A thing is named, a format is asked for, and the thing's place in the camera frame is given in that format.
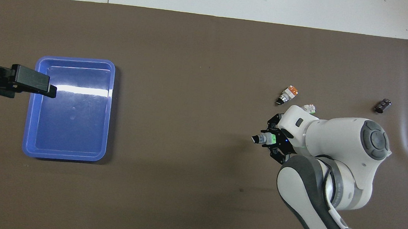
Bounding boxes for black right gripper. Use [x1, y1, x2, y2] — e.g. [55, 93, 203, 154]
[257, 112, 299, 165]

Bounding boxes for selector switch with bright green block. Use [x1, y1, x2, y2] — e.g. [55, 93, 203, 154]
[250, 131, 278, 147]

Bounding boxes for blue plastic tray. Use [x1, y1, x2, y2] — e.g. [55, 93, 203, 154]
[21, 52, 117, 165]

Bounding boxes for brown table mat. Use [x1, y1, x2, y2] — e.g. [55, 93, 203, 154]
[0, 0, 408, 229]

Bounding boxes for dark cylindrical capacitor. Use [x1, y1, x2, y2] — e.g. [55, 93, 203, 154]
[374, 97, 393, 115]

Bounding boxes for selector switch with orange block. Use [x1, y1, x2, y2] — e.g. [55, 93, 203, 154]
[276, 84, 300, 108]

